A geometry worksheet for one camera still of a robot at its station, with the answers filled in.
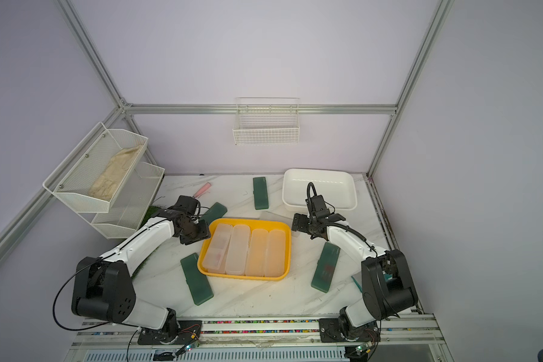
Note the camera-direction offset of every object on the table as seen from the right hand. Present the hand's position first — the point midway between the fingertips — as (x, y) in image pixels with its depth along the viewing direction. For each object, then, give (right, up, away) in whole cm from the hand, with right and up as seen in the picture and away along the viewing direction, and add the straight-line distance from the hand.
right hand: (304, 228), depth 91 cm
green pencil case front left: (-41, -19, -9) cm, 46 cm away
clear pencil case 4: (-15, +4, +13) cm, 20 cm away
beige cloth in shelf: (-70, +19, -14) cm, 74 cm away
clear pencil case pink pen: (-35, -11, -5) cm, 37 cm away
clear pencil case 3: (-12, -11, -3) cm, 17 cm away
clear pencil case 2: (-20, -13, -2) cm, 24 cm away
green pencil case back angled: (-41, +5, +16) cm, 44 cm away
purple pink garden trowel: (-49, +16, +21) cm, 56 cm away
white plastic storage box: (+21, +18, +24) cm, 37 cm away
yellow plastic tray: (-21, +1, +5) cm, 22 cm away
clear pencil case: (-27, -8, -3) cm, 28 cm away
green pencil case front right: (+8, -15, -5) cm, 17 cm away
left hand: (-40, -4, -3) cm, 40 cm away
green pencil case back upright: (-20, +16, +22) cm, 34 cm away
